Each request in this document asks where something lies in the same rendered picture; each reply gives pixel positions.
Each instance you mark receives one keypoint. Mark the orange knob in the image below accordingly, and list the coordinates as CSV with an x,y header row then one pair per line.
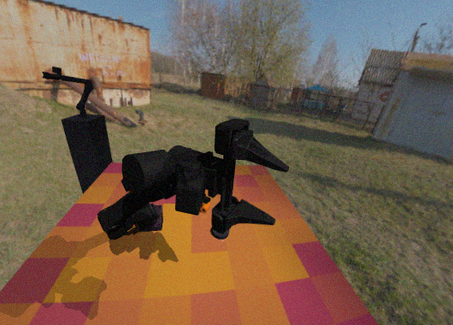
x,y
204,207

